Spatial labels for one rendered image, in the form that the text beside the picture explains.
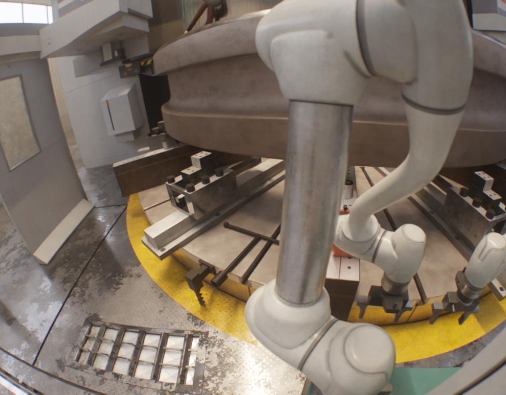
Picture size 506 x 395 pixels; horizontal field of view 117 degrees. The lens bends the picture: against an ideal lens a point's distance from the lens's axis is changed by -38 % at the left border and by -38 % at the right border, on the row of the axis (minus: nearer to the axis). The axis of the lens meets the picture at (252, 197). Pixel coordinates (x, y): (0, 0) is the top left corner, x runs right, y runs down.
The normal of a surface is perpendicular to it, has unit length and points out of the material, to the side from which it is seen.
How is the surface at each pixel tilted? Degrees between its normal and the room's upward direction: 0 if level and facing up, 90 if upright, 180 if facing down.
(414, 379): 0
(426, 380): 0
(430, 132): 122
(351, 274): 0
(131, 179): 90
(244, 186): 72
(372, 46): 115
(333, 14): 79
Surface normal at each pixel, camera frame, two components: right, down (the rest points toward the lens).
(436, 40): -0.48, 0.72
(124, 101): 0.00, 0.50
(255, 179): 0.68, -0.02
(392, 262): -0.78, 0.33
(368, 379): -0.16, 0.03
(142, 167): 0.44, 0.41
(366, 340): -0.02, -0.82
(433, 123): -0.40, 0.86
